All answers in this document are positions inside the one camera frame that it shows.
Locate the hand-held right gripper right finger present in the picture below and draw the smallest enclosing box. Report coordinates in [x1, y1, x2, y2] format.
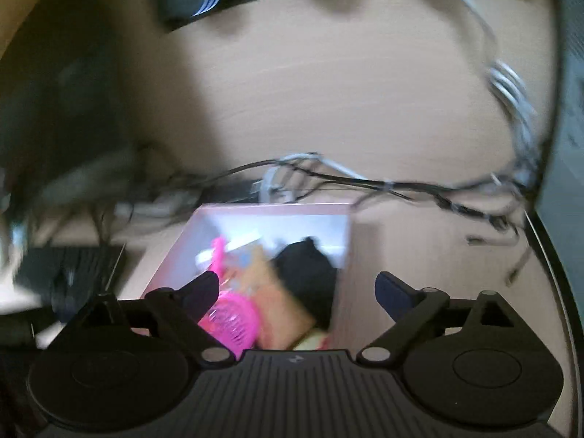
[356, 271, 521, 366]

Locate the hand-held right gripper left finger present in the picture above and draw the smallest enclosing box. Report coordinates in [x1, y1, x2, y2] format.
[68, 270, 233, 366]

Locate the pink plastic net scoop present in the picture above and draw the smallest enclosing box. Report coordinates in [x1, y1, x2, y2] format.
[196, 236, 263, 357]

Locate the tan furry patchwork pouch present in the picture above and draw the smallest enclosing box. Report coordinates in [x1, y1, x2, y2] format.
[233, 251, 320, 350]

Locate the black plush toy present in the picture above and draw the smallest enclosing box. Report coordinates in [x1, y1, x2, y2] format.
[271, 236, 338, 329]

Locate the orange yellow toy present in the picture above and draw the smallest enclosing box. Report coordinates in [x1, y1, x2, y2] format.
[292, 328, 331, 351]

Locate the pink cardboard box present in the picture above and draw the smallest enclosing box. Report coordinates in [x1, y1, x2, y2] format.
[139, 203, 352, 352]

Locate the white power strip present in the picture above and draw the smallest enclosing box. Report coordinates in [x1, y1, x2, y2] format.
[114, 192, 202, 220]

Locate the black keyboard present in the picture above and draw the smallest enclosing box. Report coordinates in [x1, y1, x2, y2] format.
[18, 245, 127, 316]

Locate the glass panel computer case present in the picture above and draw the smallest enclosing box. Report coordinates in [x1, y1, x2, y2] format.
[525, 0, 584, 375]

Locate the black computer monitor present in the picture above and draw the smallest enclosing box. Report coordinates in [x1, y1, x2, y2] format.
[0, 9, 151, 238]

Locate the thin white cable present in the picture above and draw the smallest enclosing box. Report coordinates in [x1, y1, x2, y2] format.
[262, 153, 366, 204]

